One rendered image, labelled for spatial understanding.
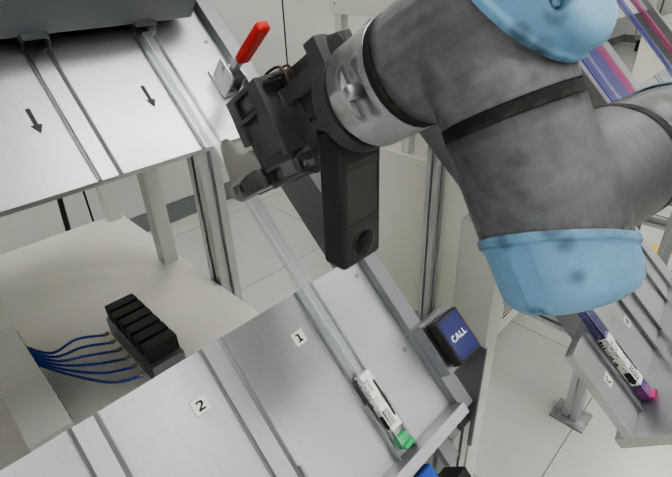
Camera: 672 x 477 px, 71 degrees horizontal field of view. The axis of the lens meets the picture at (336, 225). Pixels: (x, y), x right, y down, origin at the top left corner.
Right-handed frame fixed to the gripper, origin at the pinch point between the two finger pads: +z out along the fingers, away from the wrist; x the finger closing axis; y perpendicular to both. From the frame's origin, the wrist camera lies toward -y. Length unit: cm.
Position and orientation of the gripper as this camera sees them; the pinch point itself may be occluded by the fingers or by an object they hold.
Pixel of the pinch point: (250, 194)
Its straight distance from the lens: 49.9
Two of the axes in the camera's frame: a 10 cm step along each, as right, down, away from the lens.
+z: -5.8, 1.9, 7.9
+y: -4.1, -9.1, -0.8
